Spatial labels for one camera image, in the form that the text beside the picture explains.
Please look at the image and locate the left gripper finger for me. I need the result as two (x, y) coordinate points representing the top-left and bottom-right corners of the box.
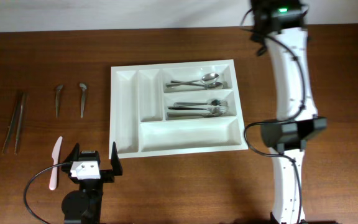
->
(63, 143), (80, 163)
(110, 141), (123, 174)

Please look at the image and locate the small steel teaspoon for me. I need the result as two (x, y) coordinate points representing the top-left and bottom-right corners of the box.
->
(79, 83), (88, 118)
(55, 84), (64, 118)

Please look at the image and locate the steel spoon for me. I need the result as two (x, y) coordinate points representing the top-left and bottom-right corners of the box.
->
(165, 73), (219, 88)
(165, 80), (224, 90)

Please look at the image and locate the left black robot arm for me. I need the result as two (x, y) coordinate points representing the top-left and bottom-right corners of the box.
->
(62, 144), (123, 223)

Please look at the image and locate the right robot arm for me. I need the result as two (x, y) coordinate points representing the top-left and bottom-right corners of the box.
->
(251, 1), (327, 223)

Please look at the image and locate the pink plastic knife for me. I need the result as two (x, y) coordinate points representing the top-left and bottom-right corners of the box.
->
(49, 136), (63, 190)

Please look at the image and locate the white plastic cutlery tray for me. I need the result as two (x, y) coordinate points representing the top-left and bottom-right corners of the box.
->
(109, 59), (248, 159)

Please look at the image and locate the left black camera cable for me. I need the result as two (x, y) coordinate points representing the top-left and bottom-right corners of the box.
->
(23, 162), (71, 224)

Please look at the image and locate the black camera cable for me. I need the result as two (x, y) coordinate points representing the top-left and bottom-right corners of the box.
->
(239, 6), (310, 224)
(23, 162), (71, 224)

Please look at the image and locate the right black camera cable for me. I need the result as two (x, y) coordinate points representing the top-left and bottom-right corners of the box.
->
(239, 6), (310, 224)

